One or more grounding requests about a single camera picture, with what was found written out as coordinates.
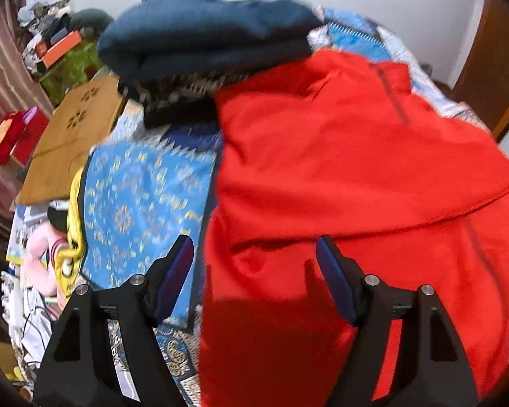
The orange box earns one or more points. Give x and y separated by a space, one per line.
61 48

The yellow cloth strip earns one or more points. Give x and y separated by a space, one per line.
74 220

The wooden door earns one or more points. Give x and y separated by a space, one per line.
492 72

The green cloth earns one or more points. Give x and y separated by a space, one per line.
74 74

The pile of clothes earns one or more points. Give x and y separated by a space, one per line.
42 25

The dark blue garment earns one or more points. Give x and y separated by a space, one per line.
203 34

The blue patterned bedsheet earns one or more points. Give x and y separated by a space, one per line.
144 195

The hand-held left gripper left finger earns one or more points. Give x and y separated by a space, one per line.
178 271

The dark grey bag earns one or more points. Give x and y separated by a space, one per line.
91 21

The black white patterned garment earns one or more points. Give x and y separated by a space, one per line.
174 101

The pink plush toy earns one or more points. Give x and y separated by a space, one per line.
40 258

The striped curtain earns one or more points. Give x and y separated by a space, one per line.
4 72

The wooden lap board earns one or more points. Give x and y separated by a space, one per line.
68 144

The red garment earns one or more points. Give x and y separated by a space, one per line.
343 157

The pink red box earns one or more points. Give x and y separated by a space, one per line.
34 129

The red plush flower toy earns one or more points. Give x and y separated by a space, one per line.
4 140

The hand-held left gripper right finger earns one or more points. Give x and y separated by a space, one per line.
335 275

